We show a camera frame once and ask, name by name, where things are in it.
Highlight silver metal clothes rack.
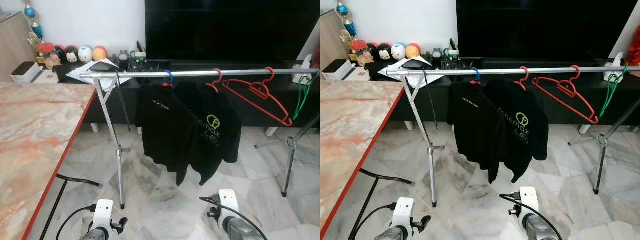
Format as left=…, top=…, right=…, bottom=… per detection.
left=386, top=65, right=640, bottom=208
left=80, top=67, right=320, bottom=210

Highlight marble folding table red edge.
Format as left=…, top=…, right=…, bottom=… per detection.
left=0, top=81, right=103, bottom=240
left=320, top=80, right=416, bottom=240

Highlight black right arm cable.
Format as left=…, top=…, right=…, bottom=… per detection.
left=499, top=192, right=568, bottom=240
left=200, top=196, right=271, bottom=240

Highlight red fortune figurine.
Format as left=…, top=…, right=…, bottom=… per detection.
left=627, top=30, right=640, bottom=76

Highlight white paper sheets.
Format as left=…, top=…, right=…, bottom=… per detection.
left=66, top=60, right=132, bottom=86
left=377, top=57, right=443, bottom=85

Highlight black shirt green logo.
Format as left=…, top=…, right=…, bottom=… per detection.
left=485, top=80, right=550, bottom=183
left=175, top=82, right=243, bottom=187

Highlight black television console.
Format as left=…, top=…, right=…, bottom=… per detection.
left=54, top=59, right=320, bottom=132
left=367, top=57, right=640, bottom=133

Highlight black flat television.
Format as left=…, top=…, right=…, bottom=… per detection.
left=145, top=0, right=320, bottom=62
left=456, top=0, right=640, bottom=63

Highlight green plastic hanger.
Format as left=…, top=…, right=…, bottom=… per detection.
left=598, top=64, right=630, bottom=119
left=292, top=70, right=320, bottom=121

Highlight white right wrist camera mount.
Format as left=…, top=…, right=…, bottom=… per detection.
left=518, top=186, right=541, bottom=216
left=218, top=189, right=240, bottom=221

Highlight green electronics boards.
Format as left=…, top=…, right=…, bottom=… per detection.
left=117, top=47, right=146, bottom=73
left=430, top=45, right=458, bottom=71

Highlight red plastic hanger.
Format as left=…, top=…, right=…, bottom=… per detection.
left=531, top=65, right=600, bottom=125
left=514, top=66, right=531, bottom=92
left=222, top=67, right=294, bottom=127
left=206, top=68, right=224, bottom=93

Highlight gold blue trophy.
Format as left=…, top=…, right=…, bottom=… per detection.
left=21, top=0, right=46, bottom=66
left=335, top=0, right=358, bottom=63

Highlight black shirt red trim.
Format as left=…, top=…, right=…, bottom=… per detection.
left=136, top=82, right=196, bottom=187
left=446, top=81, right=506, bottom=185

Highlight thin black strap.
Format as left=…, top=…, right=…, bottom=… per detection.
left=116, top=72, right=132, bottom=132
left=424, top=70, right=439, bottom=130

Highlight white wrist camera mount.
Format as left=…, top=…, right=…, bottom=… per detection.
left=218, top=189, right=240, bottom=221
left=93, top=199, right=115, bottom=232
left=391, top=197, right=415, bottom=236
left=518, top=186, right=541, bottom=216

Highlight white box black top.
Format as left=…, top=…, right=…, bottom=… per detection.
left=11, top=62, right=43, bottom=83
left=322, top=59, right=356, bottom=81

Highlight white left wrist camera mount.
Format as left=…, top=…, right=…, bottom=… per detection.
left=391, top=197, right=415, bottom=236
left=93, top=199, right=115, bottom=232

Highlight small white pink box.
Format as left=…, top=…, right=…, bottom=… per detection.
left=604, top=51, right=626, bottom=82
left=292, top=54, right=313, bottom=83

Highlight wooden cabinet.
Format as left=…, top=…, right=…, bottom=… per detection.
left=320, top=9, right=351, bottom=81
left=0, top=12, right=36, bottom=83

